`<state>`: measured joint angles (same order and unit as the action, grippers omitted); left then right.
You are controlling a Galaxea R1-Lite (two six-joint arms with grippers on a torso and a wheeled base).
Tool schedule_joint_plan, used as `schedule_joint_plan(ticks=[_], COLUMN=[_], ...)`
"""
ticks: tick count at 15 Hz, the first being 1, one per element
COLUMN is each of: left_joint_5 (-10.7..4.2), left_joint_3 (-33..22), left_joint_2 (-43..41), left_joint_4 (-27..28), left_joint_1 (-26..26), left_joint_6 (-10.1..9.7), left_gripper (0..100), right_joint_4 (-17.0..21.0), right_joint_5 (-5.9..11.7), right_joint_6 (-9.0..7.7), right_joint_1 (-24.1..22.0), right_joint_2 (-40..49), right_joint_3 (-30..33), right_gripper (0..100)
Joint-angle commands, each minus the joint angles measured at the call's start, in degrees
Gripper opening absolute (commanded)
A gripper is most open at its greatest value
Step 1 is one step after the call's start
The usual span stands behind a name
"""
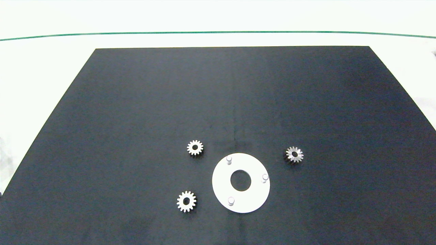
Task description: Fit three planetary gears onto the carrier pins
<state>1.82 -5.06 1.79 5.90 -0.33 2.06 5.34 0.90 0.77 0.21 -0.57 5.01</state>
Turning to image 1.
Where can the small steel spur gear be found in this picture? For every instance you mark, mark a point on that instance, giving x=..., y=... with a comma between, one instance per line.
x=200, y=148
x=299, y=154
x=191, y=201

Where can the dark table mat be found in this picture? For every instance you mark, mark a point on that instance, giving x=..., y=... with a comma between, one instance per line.
x=136, y=102

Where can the round white pin plate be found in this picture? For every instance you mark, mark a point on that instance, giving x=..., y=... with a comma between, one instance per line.
x=252, y=200

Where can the green tape line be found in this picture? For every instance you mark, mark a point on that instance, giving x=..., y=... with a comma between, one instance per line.
x=218, y=32

